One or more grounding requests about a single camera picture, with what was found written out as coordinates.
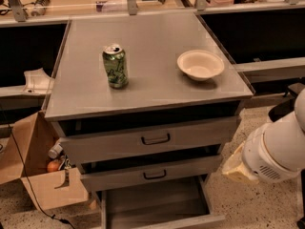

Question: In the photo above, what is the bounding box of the green soda can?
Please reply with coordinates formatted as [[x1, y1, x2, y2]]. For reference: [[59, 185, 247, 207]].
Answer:
[[102, 44, 129, 89]]

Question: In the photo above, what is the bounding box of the orange fruit in box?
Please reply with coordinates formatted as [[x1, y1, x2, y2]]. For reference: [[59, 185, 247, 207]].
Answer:
[[47, 159, 60, 173]]

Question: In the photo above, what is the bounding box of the grey drawer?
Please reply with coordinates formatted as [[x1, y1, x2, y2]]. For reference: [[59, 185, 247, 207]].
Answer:
[[80, 155, 222, 191], [59, 115, 240, 164], [101, 176, 225, 229]]

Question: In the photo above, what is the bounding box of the brown cardboard box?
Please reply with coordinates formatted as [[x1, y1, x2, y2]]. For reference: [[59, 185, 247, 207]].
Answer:
[[0, 112, 89, 210]]

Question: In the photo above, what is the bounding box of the grey drawer cabinet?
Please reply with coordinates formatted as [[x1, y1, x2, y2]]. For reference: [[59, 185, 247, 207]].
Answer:
[[44, 10, 254, 229]]

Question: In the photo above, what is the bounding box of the black office chair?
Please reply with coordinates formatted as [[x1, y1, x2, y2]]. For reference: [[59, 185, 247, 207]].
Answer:
[[269, 83, 305, 229]]

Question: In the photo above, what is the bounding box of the white bowl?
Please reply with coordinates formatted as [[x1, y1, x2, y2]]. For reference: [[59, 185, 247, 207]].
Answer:
[[177, 50, 225, 81]]

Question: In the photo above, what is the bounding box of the white plastic part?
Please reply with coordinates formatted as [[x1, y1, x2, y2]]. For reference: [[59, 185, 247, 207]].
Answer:
[[22, 68, 54, 95]]

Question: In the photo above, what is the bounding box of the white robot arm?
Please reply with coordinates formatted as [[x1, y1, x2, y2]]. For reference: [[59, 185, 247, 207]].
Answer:
[[222, 90, 305, 184]]

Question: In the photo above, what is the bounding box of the white bottle in box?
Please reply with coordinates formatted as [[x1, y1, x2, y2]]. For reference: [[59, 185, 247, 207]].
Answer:
[[48, 143, 63, 159]]

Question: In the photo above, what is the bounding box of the black floor cable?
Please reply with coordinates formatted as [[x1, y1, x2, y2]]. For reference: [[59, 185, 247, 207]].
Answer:
[[0, 105, 77, 229]]

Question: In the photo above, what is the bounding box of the grey handheld device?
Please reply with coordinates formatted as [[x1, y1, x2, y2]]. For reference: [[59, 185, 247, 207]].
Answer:
[[30, 0, 51, 16]]

